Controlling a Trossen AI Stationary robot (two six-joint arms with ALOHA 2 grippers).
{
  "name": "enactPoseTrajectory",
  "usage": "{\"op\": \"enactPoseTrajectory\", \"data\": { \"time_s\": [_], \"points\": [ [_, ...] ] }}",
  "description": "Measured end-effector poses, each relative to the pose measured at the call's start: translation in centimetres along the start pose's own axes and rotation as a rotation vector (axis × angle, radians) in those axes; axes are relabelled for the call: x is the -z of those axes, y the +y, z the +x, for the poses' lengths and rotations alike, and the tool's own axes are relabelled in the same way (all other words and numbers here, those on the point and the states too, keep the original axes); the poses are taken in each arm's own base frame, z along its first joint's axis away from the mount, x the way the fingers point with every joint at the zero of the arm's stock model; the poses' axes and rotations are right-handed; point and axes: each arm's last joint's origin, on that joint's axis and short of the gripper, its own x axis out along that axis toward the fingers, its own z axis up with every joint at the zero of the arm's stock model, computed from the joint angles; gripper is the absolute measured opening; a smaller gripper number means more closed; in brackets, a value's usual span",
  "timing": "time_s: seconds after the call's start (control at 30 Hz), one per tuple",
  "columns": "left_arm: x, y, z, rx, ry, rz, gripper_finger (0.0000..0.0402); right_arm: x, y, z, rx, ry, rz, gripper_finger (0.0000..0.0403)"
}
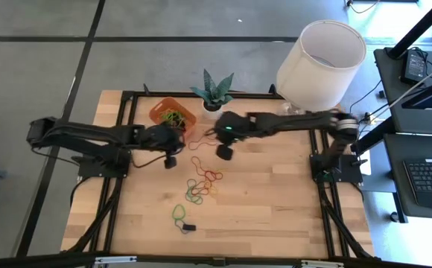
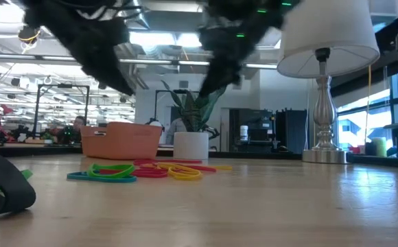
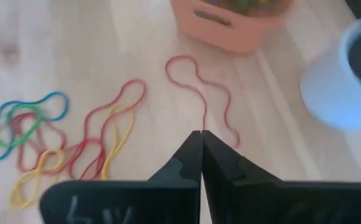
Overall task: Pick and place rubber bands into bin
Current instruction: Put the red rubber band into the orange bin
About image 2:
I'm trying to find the table lamp with white shade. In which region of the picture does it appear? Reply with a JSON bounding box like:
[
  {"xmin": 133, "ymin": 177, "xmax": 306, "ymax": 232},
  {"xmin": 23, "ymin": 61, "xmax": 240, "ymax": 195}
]
[{"xmin": 276, "ymin": 0, "xmax": 381, "ymax": 165}]

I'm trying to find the person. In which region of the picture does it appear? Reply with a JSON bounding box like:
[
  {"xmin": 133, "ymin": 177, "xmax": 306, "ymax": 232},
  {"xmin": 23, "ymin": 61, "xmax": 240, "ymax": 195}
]
[
  {"xmin": 165, "ymin": 118, "xmax": 186, "ymax": 145},
  {"xmin": 71, "ymin": 115, "xmax": 86, "ymax": 145}
]

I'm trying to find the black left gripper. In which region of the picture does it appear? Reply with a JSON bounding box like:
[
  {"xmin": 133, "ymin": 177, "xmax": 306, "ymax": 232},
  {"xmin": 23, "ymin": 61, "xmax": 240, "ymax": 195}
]
[{"xmin": 61, "ymin": 19, "xmax": 134, "ymax": 96}]

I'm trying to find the yellow-green cup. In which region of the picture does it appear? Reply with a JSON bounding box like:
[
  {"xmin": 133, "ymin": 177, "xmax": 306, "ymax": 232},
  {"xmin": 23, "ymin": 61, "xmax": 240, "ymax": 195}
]
[{"xmin": 371, "ymin": 137, "xmax": 388, "ymax": 158}]

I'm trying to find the snake plant in white pot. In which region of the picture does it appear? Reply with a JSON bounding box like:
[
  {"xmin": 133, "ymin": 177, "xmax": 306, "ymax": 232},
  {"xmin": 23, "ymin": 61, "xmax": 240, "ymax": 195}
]
[{"xmin": 161, "ymin": 80, "xmax": 227, "ymax": 161}]

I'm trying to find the black wide rubber band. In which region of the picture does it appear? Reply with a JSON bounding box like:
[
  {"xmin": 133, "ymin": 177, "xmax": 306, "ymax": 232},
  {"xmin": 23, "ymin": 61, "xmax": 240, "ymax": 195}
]
[{"xmin": 0, "ymin": 152, "xmax": 37, "ymax": 217}]

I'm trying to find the blue rubber band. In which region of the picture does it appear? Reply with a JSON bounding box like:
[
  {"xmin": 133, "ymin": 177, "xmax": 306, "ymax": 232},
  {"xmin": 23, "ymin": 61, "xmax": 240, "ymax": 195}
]
[{"xmin": 66, "ymin": 171, "xmax": 137, "ymax": 184}]

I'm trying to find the black rack frame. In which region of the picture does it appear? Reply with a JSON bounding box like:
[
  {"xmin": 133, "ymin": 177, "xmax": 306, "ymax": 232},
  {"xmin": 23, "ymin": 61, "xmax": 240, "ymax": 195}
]
[{"xmin": 32, "ymin": 84, "xmax": 91, "ymax": 138}]

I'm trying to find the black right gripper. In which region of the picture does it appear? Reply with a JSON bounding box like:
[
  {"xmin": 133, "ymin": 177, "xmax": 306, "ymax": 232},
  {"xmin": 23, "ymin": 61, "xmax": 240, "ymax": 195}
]
[{"xmin": 198, "ymin": 16, "xmax": 282, "ymax": 97}]

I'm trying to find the orange plastic bin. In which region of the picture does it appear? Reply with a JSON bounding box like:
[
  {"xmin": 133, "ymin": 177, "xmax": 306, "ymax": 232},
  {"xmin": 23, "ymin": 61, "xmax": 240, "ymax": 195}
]
[{"xmin": 79, "ymin": 121, "xmax": 163, "ymax": 161}]

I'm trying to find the black cabinet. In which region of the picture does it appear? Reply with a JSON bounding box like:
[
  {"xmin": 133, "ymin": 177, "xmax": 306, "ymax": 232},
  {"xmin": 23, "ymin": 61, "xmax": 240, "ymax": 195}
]
[
  {"xmin": 274, "ymin": 108, "xmax": 308, "ymax": 154},
  {"xmin": 229, "ymin": 108, "xmax": 275, "ymax": 154}
]

